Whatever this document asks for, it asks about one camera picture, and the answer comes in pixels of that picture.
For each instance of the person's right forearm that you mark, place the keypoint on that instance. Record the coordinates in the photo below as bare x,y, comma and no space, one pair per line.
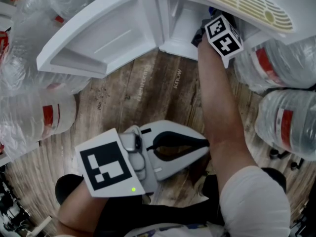
222,112

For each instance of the person's black trousers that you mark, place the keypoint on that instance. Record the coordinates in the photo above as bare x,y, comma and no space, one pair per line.
160,216

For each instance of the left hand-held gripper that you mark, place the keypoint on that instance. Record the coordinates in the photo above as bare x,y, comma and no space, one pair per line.
108,164

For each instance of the person's left forearm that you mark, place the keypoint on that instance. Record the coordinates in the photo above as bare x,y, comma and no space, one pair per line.
79,213

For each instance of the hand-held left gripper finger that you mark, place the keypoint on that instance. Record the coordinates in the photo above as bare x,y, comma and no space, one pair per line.
180,125

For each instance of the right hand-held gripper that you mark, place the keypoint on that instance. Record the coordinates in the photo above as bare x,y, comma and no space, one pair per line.
224,38

